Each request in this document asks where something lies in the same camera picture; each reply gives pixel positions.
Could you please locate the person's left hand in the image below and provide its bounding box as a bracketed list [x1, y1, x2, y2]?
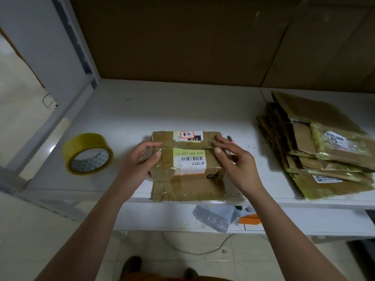
[111, 140, 163, 203]

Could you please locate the person's right hand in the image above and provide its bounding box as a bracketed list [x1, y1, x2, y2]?
[211, 134, 265, 198]

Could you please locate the barcode label cardboard box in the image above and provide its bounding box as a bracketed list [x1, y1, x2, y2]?
[149, 130, 230, 203]

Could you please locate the white metal shelf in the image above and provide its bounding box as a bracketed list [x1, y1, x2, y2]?
[0, 0, 375, 238]

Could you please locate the yellow tape roll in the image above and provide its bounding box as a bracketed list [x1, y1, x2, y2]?
[61, 132, 115, 176]

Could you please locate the stack of cardboard boxes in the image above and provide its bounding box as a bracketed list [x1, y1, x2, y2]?
[255, 90, 375, 202]

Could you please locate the person's right forearm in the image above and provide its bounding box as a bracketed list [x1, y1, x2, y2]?
[246, 184, 348, 281]

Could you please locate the person's left forearm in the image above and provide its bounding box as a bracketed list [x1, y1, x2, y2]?
[34, 187, 132, 281]

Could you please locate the person's left leg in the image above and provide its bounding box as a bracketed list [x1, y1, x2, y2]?
[120, 255, 177, 281]

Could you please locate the person's leg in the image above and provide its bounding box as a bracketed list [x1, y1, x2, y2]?
[120, 255, 177, 281]
[176, 267, 232, 281]

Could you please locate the person's right leg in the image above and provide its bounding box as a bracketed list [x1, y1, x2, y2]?
[176, 267, 232, 281]

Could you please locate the orange plastic object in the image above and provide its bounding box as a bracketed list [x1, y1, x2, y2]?
[237, 213, 262, 226]

